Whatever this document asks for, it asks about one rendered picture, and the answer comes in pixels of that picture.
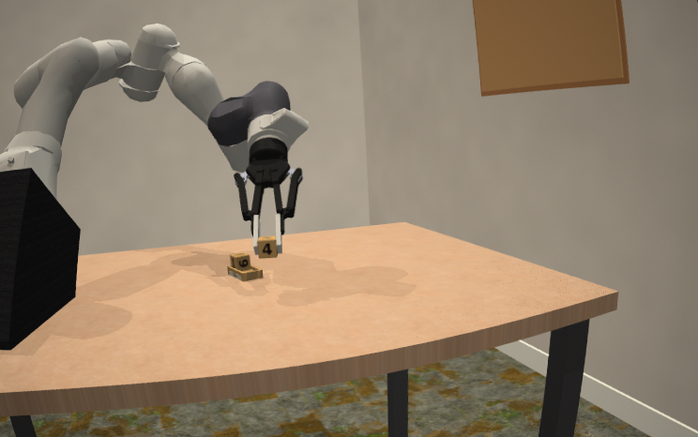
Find tan number cube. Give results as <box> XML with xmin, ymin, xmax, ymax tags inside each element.
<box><xmin>257</xmin><ymin>236</ymin><xmax>278</xmax><ymax>259</ymax></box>
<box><xmin>230</xmin><ymin>252</ymin><xmax>250</xmax><ymax>271</ymax></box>

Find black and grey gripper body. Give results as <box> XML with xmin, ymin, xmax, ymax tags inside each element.
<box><xmin>246</xmin><ymin>138</ymin><xmax>290</xmax><ymax>188</ymax></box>

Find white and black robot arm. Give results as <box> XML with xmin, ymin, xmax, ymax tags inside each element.
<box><xmin>0</xmin><ymin>23</ymin><xmax>309</xmax><ymax>200</ymax></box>

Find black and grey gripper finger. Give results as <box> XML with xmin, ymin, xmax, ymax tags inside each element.
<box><xmin>271</xmin><ymin>163</ymin><xmax>303</xmax><ymax>254</ymax></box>
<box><xmin>234</xmin><ymin>165</ymin><xmax>265</xmax><ymax>255</ymax></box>

